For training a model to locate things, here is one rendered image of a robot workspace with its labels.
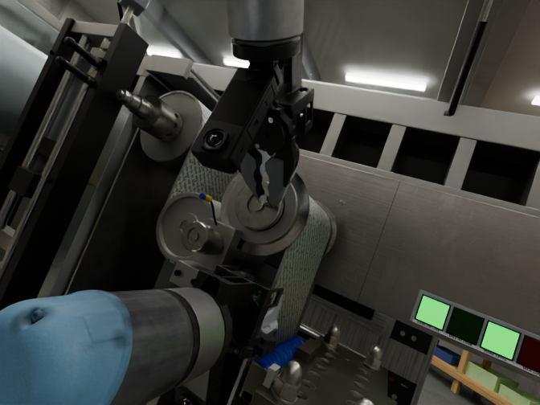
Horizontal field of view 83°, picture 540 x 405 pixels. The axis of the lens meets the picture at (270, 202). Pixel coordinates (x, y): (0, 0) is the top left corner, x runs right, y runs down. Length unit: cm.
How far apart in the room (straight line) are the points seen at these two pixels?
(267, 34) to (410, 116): 59
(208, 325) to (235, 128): 18
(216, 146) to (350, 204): 53
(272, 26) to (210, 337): 27
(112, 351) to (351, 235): 64
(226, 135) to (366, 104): 62
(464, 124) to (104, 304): 79
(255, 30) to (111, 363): 27
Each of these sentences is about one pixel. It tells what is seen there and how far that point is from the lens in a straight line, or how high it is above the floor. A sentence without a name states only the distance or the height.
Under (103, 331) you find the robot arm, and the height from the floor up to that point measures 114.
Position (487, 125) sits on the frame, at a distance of 86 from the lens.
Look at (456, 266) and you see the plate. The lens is 77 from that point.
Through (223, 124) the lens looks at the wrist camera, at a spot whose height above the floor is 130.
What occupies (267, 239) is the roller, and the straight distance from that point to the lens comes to 45.
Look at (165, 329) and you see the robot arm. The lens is 23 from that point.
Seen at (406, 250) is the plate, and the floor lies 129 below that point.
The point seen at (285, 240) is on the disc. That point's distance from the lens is 45.
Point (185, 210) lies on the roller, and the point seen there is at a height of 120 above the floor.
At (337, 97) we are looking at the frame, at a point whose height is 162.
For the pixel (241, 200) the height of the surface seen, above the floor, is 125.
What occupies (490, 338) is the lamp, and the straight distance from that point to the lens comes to 78.
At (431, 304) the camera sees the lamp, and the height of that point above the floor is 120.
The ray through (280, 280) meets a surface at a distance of 47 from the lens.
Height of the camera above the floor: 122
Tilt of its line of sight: 5 degrees up
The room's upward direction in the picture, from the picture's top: 21 degrees clockwise
